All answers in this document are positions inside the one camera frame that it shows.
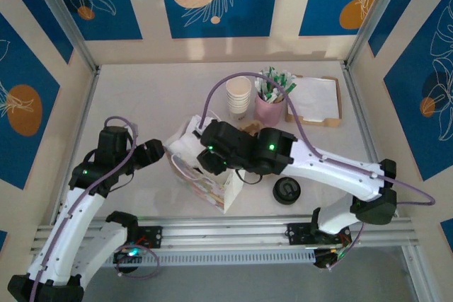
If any paper bag with animal print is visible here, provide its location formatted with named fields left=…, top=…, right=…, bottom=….
left=164, top=114, right=246, bottom=215

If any brown cardboard cup carrier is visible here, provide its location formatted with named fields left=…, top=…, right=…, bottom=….
left=239, top=120, right=265, bottom=134

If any pink holder cup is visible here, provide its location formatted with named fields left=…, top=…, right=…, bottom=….
left=253, top=92, right=285, bottom=127

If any stack of paper cups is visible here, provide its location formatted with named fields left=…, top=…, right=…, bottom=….
left=225, top=76, right=253, bottom=122

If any black cup lid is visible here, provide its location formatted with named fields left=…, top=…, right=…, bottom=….
left=272, top=175, right=302, bottom=206

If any green white stirrer packets bundle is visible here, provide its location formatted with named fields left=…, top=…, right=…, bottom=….
left=254, top=66, right=297, bottom=104

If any stack of white napkins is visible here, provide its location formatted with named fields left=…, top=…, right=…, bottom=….
left=288, top=76, right=338, bottom=122

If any black controller board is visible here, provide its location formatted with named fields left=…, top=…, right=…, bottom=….
left=313, top=247, right=350, bottom=271
left=113, top=243, right=147, bottom=274

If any wooden napkin tray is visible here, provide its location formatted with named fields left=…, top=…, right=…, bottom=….
left=285, top=75, right=343, bottom=128

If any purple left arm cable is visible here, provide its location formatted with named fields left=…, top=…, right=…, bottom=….
left=30, top=115, right=161, bottom=302

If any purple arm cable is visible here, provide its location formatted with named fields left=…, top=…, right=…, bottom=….
left=203, top=72, right=436, bottom=271
left=30, top=115, right=161, bottom=302

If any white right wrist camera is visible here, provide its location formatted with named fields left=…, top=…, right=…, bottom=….
left=193, top=114, right=217, bottom=134

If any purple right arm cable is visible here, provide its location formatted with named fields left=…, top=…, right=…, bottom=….
left=203, top=72, right=436, bottom=271

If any aluminium side rail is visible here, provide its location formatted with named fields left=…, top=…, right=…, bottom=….
left=340, top=63, right=399, bottom=218
left=49, top=66, right=102, bottom=225

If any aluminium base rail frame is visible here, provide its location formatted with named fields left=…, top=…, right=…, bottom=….
left=30, top=214, right=420, bottom=255

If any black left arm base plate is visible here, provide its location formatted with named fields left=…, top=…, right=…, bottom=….
left=134, top=226, right=164, bottom=250

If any grey slotted cable duct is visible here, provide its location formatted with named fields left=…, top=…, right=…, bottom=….
left=45, top=249, right=316, bottom=268

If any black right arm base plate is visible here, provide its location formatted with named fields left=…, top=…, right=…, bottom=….
left=285, top=222, right=353, bottom=246

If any aluminium corner post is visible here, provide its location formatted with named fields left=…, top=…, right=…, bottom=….
left=24, top=0, right=99, bottom=74
left=345, top=0, right=415, bottom=69

